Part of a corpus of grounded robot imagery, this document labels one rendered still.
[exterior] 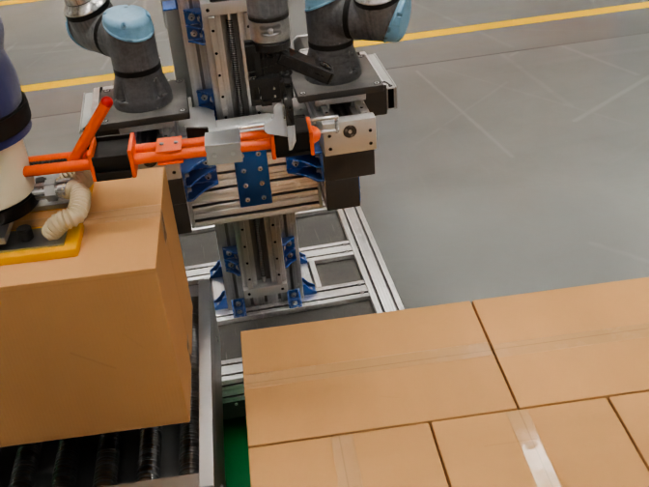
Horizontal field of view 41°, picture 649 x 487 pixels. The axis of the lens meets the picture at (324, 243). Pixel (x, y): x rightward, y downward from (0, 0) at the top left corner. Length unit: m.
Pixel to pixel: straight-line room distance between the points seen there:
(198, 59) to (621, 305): 1.28
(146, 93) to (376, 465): 1.05
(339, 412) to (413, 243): 1.58
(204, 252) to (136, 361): 1.41
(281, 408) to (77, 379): 0.47
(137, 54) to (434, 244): 1.66
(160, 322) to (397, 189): 2.25
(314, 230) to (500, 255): 0.74
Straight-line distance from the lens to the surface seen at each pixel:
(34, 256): 1.71
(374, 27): 2.14
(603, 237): 3.54
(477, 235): 3.49
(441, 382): 2.01
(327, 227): 3.17
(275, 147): 1.69
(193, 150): 1.70
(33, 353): 1.76
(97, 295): 1.66
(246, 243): 2.54
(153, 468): 1.91
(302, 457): 1.87
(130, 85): 2.20
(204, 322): 2.14
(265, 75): 1.65
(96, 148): 1.75
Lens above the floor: 1.92
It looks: 34 degrees down
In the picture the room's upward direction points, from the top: 5 degrees counter-clockwise
